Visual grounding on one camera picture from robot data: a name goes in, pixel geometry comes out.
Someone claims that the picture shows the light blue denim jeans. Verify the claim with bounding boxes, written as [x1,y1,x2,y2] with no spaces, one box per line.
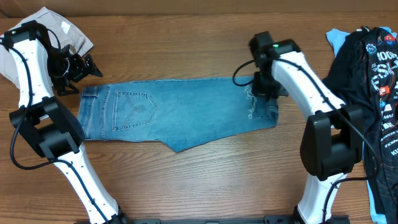
[78,77,279,152]

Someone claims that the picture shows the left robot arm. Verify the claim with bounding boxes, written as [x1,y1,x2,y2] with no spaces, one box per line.
[1,21,130,224]

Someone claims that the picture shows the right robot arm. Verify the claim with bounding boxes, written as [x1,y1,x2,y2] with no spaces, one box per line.
[249,32,363,223]

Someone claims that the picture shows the light blue t-shirt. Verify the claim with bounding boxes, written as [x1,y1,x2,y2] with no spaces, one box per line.
[325,27,393,224]

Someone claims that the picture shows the black printed jersey shirt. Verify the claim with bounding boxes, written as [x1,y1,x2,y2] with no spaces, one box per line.
[322,26,398,224]

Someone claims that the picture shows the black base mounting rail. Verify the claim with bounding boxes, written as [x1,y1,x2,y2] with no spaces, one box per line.
[74,214,351,224]

